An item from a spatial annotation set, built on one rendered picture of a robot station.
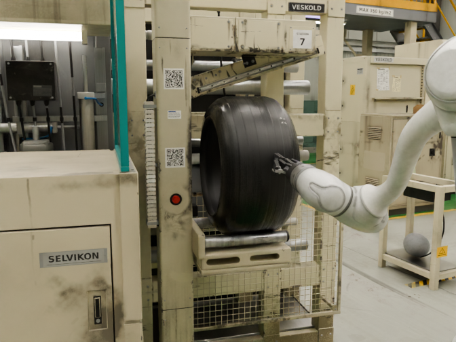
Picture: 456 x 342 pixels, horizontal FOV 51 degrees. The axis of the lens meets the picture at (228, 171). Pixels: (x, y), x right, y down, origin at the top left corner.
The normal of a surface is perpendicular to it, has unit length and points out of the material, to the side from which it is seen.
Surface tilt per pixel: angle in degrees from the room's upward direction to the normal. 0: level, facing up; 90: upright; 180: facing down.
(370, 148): 90
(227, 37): 90
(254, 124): 50
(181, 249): 90
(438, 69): 87
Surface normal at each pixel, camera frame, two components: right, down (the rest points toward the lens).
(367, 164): -0.91, 0.07
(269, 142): 0.23, -0.28
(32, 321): 0.26, 0.15
